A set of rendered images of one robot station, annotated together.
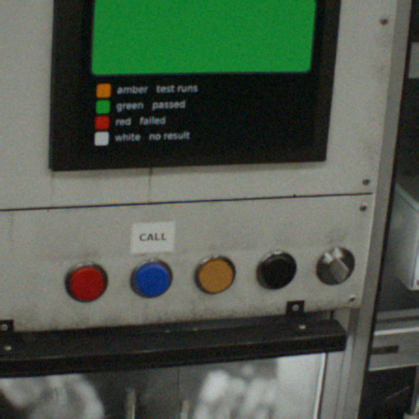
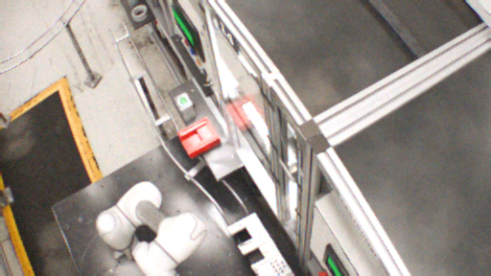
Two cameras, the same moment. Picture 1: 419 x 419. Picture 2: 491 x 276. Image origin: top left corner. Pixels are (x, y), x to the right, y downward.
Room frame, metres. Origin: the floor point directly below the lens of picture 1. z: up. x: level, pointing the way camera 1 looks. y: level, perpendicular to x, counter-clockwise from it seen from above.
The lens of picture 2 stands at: (1.05, -1.32, 3.26)
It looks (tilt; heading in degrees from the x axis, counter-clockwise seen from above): 63 degrees down; 88
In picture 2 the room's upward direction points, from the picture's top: 11 degrees counter-clockwise
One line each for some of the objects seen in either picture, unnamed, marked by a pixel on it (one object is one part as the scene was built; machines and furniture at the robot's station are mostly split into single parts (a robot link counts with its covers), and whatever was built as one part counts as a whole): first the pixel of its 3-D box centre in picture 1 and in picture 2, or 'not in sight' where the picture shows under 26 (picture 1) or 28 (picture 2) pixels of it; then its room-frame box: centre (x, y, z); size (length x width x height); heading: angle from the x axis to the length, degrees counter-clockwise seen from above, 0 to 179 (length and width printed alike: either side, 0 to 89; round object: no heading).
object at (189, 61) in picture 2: (158, 339); (191, 61); (0.94, 0.03, 1.37); 0.36 x 0.04 x 0.04; 107
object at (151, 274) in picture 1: (151, 278); not in sight; (0.96, 0.04, 1.42); 0.03 x 0.02 x 0.03; 107
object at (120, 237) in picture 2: not in sight; (113, 228); (0.37, -0.42, 0.85); 0.18 x 0.16 x 0.22; 34
